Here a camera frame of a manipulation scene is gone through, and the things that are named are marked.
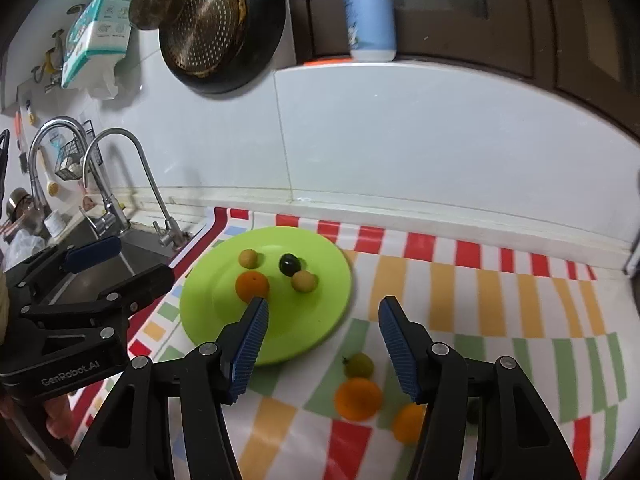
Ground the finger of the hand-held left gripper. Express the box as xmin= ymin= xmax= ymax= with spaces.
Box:
xmin=20 ymin=264 xmax=177 ymax=342
xmin=2 ymin=236 xmax=122 ymax=306

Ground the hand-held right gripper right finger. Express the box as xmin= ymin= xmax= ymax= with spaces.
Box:
xmin=377 ymin=296 xmax=583 ymax=480

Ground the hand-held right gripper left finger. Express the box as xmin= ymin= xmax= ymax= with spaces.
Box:
xmin=70 ymin=296 xmax=271 ymax=480

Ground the small green fruit with stem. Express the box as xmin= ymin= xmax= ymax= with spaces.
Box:
xmin=342 ymin=353 xmax=376 ymax=379

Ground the green plate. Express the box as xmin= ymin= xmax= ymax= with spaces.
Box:
xmin=179 ymin=226 xmax=354 ymax=366

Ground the orange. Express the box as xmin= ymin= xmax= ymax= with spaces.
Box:
xmin=334 ymin=377 xmax=383 ymax=422
xmin=235 ymin=270 xmax=271 ymax=305
xmin=392 ymin=403 xmax=427 ymax=445

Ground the person's left hand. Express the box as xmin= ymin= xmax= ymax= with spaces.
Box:
xmin=44 ymin=394 xmax=77 ymax=443

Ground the steel sink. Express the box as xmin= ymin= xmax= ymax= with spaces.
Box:
xmin=47 ymin=222 xmax=203 ymax=311

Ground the steel pot with lid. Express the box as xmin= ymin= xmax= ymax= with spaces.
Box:
xmin=4 ymin=187 xmax=37 ymax=223

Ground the tall chrome gooseneck faucet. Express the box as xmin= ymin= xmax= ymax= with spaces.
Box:
xmin=82 ymin=128 xmax=189 ymax=252

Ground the striped colourful tablecloth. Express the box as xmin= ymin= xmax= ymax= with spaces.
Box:
xmin=70 ymin=205 xmax=632 ymax=480

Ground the chrome kitchen faucet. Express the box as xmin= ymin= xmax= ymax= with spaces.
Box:
xmin=27 ymin=116 xmax=132 ymax=239

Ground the green and white tissue pack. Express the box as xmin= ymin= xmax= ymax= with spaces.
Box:
xmin=61 ymin=0 xmax=133 ymax=90

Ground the brass colander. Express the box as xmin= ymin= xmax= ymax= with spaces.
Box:
xmin=162 ymin=0 xmax=247 ymax=77

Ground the brass ladle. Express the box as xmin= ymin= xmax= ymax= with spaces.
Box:
xmin=129 ymin=0 xmax=189 ymax=32

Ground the black wok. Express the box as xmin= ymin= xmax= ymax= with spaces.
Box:
xmin=159 ymin=0 xmax=287 ymax=95

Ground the blue and white bottle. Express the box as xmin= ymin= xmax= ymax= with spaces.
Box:
xmin=341 ymin=0 xmax=398 ymax=62

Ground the black wire basket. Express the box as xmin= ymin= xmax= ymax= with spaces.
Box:
xmin=54 ymin=120 xmax=97 ymax=182

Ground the dark brown window frame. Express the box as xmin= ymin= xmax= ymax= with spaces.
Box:
xmin=287 ymin=0 xmax=640 ymax=138

